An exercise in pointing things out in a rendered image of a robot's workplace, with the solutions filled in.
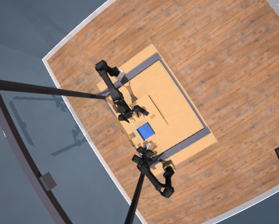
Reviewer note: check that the blue open tray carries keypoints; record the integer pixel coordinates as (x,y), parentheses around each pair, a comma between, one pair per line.
(145,131)

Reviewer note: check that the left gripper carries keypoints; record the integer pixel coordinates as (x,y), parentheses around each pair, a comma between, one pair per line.
(136,109)

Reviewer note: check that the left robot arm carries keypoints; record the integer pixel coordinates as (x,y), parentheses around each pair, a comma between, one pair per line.
(102,68)

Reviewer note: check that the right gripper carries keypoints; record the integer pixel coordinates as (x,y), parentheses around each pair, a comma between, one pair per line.
(142,151)

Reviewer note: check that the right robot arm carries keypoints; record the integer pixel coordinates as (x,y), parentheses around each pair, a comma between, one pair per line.
(145,169)

